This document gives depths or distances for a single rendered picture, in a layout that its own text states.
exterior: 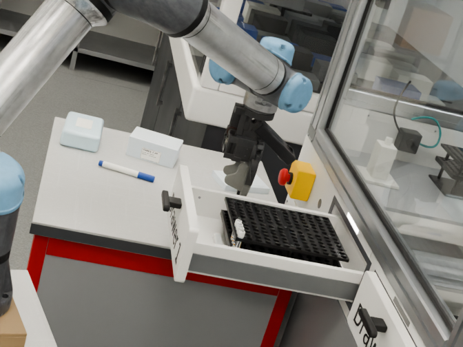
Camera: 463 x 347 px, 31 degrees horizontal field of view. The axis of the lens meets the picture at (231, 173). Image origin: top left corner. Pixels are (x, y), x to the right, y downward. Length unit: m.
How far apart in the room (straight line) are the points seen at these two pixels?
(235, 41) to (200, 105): 0.93
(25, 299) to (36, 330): 0.09
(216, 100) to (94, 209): 0.68
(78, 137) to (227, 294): 0.56
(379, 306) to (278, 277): 0.20
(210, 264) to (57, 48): 0.46
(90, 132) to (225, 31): 0.76
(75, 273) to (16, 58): 0.57
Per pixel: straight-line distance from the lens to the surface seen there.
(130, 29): 5.77
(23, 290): 1.49
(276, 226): 1.63
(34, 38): 1.39
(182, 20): 1.35
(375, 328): 1.37
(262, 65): 1.52
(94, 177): 1.97
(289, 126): 2.42
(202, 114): 2.37
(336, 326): 1.65
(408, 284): 1.38
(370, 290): 1.48
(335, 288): 1.57
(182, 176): 1.65
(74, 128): 2.11
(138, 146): 2.12
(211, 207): 1.72
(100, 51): 5.32
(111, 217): 1.80
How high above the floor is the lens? 1.55
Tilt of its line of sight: 21 degrees down
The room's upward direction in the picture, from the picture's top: 17 degrees clockwise
